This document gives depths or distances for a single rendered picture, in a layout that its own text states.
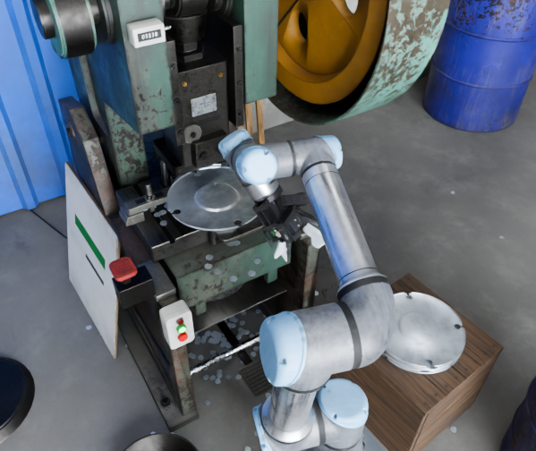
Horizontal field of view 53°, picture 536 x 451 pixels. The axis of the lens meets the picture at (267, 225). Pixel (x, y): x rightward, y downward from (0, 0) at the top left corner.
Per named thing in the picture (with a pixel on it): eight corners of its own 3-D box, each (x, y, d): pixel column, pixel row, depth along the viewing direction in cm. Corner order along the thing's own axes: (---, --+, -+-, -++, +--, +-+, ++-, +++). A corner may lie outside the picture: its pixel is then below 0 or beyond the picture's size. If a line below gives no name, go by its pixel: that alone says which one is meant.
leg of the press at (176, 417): (200, 417, 191) (174, 232, 130) (170, 433, 187) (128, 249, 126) (112, 256, 249) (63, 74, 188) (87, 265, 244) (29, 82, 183)
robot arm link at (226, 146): (218, 148, 114) (212, 144, 122) (246, 191, 118) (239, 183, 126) (249, 127, 115) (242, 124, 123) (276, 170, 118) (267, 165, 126)
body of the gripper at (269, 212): (272, 250, 127) (244, 208, 123) (286, 229, 133) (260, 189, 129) (297, 243, 122) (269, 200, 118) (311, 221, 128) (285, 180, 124)
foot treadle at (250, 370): (280, 390, 187) (280, 382, 184) (255, 404, 183) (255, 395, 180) (204, 280, 224) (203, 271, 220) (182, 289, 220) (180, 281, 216)
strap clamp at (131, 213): (179, 208, 166) (175, 181, 160) (126, 226, 160) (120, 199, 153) (171, 197, 170) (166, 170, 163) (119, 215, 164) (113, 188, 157)
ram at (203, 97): (238, 159, 154) (235, 61, 134) (191, 175, 148) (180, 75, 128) (210, 130, 165) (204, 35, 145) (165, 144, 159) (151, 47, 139)
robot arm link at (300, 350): (321, 451, 128) (368, 350, 85) (259, 468, 125) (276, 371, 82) (306, 403, 135) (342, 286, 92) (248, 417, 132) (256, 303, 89)
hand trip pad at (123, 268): (142, 290, 145) (138, 270, 140) (121, 299, 143) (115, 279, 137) (132, 273, 149) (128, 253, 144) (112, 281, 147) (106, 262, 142)
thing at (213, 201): (236, 157, 173) (235, 156, 173) (285, 208, 155) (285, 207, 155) (151, 186, 162) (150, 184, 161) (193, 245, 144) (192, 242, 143)
